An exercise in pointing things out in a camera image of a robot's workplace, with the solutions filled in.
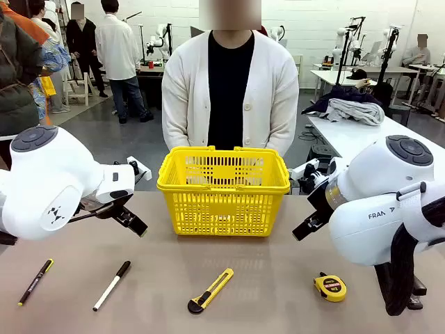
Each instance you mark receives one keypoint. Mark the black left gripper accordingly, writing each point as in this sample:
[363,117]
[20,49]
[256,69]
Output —
[104,206]

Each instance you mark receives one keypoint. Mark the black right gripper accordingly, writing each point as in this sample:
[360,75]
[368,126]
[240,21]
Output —
[321,205]

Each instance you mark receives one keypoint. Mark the yellow tape measure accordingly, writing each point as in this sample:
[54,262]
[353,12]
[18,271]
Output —
[332,288]

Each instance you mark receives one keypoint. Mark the black pen with yellow cap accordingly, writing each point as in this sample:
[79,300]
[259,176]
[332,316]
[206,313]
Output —
[34,284]

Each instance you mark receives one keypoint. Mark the person's right forearm white sleeve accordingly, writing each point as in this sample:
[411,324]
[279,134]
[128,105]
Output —
[172,132]

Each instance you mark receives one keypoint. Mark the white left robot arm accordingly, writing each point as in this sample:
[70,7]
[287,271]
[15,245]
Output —
[41,174]

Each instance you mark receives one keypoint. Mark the person's left forearm white sleeve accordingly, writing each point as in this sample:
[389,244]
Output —
[288,132]

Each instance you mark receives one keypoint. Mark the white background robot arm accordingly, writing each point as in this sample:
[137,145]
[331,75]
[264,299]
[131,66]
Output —
[158,41]

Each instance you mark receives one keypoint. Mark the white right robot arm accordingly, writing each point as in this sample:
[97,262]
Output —
[365,226]

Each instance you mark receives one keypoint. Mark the yellow plastic shopping basket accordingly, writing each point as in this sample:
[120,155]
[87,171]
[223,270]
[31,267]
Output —
[224,210]

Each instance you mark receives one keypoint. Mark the person in white cardigan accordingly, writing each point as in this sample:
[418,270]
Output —
[187,87]

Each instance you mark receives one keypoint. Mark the person in white shirt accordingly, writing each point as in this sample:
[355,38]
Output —
[116,45]

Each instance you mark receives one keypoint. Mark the person in black clothes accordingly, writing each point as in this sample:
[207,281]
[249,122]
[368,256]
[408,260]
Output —
[81,38]

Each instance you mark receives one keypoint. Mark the seated person in grey top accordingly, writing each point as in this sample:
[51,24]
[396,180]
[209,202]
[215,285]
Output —
[417,55]

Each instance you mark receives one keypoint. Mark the person in white top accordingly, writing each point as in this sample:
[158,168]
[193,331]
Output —
[45,28]

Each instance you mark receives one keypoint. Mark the white pen with black cap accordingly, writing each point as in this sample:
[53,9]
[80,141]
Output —
[111,286]

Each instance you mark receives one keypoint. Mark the grey plastic stool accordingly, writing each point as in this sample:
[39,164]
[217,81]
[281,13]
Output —
[325,149]
[399,111]

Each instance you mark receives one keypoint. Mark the yellow black utility knife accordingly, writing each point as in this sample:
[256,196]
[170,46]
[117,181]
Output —
[212,288]

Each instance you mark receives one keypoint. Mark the large white table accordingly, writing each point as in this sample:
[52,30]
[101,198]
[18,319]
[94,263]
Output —
[354,135]

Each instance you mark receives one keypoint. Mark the grey garment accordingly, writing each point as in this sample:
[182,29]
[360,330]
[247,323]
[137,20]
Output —
[358,109]

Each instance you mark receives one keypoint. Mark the pile of clothes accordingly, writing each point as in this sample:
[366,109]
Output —
[340,93]

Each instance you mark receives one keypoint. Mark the black table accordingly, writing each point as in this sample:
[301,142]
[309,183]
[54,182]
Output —
[149,80]

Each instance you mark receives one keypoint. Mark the white wooden step stool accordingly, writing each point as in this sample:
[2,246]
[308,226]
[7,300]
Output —
[81,83]

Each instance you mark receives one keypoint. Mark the small white table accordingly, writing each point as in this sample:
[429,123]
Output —
[327,74]

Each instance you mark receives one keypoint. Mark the yellow floor sign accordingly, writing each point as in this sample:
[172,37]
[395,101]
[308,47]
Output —
[48,87]

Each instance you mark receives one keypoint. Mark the black cap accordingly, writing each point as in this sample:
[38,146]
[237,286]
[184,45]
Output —
[358,73]

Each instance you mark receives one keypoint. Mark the black tripod stand with robot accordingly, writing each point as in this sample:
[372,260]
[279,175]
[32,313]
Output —
[384,69]

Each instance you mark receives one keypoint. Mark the white robot with black stand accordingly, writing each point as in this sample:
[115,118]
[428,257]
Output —
[336,52]

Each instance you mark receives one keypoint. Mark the figure in blue patterned garment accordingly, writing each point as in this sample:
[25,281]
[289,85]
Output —
[55,55]

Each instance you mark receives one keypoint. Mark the figure in dark green jacket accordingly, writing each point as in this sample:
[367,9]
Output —
[17,69]

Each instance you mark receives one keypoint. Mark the mannequin in orange garment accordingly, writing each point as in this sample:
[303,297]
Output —
[34,33]

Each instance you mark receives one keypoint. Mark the white tower appliance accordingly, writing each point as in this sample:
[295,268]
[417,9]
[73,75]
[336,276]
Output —
[52,17]

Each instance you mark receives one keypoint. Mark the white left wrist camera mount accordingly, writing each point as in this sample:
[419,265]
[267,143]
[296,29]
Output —
[142,170]

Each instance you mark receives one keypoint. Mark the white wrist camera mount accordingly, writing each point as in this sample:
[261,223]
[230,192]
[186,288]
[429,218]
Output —
[142,170]
[300,170]

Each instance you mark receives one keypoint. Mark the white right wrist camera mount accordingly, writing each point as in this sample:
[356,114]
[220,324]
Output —
[300,170]

